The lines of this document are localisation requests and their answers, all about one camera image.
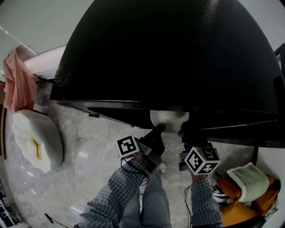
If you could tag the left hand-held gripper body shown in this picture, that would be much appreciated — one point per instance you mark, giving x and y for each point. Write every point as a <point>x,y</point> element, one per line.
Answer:
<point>127,145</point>

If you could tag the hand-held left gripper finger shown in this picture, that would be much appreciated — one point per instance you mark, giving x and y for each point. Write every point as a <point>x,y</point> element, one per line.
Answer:
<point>160,128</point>

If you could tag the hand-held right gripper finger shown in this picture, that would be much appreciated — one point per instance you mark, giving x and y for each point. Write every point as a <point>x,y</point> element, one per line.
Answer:
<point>184,130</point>

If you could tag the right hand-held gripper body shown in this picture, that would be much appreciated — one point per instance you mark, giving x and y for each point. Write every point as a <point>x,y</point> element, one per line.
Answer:
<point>201,160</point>

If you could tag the black mini fridge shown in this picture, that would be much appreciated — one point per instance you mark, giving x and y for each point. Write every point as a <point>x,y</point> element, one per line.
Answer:
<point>167,55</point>

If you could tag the person's left forearm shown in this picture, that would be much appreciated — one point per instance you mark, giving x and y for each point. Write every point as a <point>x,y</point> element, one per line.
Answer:
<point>115,196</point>

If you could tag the person's right forearm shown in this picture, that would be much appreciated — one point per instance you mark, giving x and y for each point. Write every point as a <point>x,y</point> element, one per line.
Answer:
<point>203,200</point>

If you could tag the person's white shoe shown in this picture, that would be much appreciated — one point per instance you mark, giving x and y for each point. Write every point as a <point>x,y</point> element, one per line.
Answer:
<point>163,167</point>

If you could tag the black and white striped blanket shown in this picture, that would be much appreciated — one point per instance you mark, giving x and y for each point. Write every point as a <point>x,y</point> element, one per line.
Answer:
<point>219,196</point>

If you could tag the small orange cushion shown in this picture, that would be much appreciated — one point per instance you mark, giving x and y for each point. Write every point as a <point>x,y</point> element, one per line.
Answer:
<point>229,189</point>

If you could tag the green and white blanket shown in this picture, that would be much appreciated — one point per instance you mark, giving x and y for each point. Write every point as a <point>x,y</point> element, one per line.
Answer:
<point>249,180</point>

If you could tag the person's blue jeans leg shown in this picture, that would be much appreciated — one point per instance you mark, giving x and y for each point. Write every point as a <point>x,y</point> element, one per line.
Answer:
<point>153,200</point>

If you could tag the large orange cushion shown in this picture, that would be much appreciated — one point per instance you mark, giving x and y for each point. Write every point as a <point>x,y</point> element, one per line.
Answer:
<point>238,212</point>

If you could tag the white beanbag with yellow centre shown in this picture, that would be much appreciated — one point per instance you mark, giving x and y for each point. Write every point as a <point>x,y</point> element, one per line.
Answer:
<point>44,138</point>

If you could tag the pink hanging cloth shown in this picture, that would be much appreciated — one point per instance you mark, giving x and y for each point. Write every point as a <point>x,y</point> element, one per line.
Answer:
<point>20,84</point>

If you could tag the thin white rod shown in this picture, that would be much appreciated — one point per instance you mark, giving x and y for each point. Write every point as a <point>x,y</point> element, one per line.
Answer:
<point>17,40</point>

